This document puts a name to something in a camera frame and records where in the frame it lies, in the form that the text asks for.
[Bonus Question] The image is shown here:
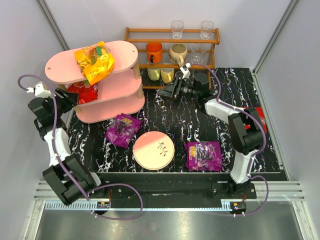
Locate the red candy bag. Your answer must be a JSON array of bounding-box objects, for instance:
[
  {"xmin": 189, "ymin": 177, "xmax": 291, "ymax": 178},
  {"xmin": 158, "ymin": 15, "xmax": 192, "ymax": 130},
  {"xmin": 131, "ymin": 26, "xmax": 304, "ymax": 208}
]
[
  {"xmin": 67, "ymin": 80, "xmax": 98, "ymax": 105},
  {"xmin": 255, "ymin": 107, "xmax": 268, "ymax": 133}
]

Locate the orange candy bag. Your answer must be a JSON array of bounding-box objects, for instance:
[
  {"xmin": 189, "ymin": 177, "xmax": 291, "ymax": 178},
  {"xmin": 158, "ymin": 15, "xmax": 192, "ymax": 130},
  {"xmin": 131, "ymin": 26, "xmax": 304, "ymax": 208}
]
[{"xmin": 73, "ymin": 41, "xmax": 115, "ymax": 86}]

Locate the purple candy bag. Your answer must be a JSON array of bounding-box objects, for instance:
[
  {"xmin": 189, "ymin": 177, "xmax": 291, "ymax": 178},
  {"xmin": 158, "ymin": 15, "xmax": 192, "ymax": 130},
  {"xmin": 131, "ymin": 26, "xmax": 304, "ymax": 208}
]
[
  {"xmin": 184, "ymin": 141, "xmax": 223, "ymax": 172},
  {"xmin": 105, "ymin": 113, "xmax": 142, "ymax": 149}
]

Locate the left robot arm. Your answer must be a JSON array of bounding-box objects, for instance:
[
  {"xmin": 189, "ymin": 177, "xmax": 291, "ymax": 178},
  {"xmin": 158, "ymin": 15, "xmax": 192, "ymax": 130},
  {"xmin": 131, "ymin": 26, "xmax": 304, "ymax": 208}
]
[{"xmin": 26, "ymin": 83, "xmax": 101, "ymax": 206}]

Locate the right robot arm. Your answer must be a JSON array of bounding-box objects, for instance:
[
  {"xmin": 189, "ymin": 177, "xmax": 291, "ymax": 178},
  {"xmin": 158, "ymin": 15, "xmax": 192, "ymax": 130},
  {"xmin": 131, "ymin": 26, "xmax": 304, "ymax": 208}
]
[{"xmin": 157, "ymin": 71, "xmax": 266, "ymax": 195}]

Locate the clear glass middle shelf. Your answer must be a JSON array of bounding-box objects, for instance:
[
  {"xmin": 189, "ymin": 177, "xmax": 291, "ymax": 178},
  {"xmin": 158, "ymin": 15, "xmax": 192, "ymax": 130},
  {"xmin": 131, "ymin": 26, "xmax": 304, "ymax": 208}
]
[{"xmin": 191, "ymin": 43, "xmax": 207, "ymax": 64}]

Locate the pink three-tier shelf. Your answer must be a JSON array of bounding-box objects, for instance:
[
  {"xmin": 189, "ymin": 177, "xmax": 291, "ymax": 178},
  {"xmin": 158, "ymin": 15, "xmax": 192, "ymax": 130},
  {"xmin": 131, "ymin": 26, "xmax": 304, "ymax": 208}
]
[{"xmin": 45, "ymin": 40, "xmax": 145, "ymax": 124}]

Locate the yellow mug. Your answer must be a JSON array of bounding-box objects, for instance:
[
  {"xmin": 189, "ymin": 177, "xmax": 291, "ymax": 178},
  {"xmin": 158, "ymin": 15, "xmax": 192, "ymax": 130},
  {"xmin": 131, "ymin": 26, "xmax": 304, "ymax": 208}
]
[{"xmin": 160, "ymin": 67, "xmax": 175, "ymax": 84}]

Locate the pale green mug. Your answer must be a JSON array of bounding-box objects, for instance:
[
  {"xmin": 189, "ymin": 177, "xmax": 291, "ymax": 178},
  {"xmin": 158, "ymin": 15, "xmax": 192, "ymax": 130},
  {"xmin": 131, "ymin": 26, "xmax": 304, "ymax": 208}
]
[{"xmin": 147, "ymin": 67, "xmax": 161, "ymax": 81}]

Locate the beige round ceramic mug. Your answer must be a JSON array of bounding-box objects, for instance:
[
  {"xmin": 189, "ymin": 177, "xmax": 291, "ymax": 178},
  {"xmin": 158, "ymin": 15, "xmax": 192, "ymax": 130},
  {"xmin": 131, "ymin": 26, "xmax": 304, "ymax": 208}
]
[{"xmin": 169, "ymin": 43, "xmax": 188, "ymax": 67}]

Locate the brown wooden cup rack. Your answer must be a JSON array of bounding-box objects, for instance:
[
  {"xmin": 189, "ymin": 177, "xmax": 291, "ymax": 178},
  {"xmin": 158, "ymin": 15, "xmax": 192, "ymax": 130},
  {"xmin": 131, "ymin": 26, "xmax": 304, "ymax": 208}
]
[{"xmin": 124, "ymin": 27, "xmax": 221, "ymax": 89}]

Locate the orange mug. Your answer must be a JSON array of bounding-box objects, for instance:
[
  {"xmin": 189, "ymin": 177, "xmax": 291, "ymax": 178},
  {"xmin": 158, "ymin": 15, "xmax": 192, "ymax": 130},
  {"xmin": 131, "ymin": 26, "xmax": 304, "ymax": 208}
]
[{"xmin": 146, "ymin": 42, "xmax": 163, "ymax": 64}]

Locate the pink and cream plate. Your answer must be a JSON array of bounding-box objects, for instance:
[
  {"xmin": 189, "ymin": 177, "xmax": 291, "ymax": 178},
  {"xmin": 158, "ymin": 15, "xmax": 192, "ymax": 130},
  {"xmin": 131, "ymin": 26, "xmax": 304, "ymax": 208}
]
[{"xmin": 133, "ymin": 131, "xmax": 175, "ymax": 171}]

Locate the clear glass top right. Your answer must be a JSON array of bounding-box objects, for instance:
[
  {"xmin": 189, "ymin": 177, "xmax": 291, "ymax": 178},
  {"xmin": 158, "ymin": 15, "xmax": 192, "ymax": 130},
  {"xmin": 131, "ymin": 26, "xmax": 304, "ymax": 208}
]
[{"xmin": 200, "ymin": 20, "xmax": 214, "ymax": 40}]

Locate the clear glass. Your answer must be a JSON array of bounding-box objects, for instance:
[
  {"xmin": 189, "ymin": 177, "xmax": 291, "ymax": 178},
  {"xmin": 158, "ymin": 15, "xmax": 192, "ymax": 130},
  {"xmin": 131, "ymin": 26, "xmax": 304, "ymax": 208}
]
[
  {"xmin": 171, "ymin": 20, "xmax": 184, "ymax": 40},
  {"xmin": 200, "ymin": 20, "xmax": 214, "ymax": 40}
]

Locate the clear glass top left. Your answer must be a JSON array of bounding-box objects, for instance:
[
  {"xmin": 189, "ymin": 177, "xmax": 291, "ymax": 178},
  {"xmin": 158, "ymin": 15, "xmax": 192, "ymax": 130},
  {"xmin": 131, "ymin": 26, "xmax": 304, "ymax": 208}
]
[{"xmin": 171, "ymin": 20, "xmax": 184, "ymax": 40}]

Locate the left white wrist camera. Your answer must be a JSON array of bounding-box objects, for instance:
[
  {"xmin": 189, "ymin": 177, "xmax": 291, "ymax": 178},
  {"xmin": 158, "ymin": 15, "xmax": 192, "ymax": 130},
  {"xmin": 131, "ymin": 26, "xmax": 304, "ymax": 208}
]
[{"xmin": 26, "ymin": 82, "xmax": 52, "ymax": 98}]

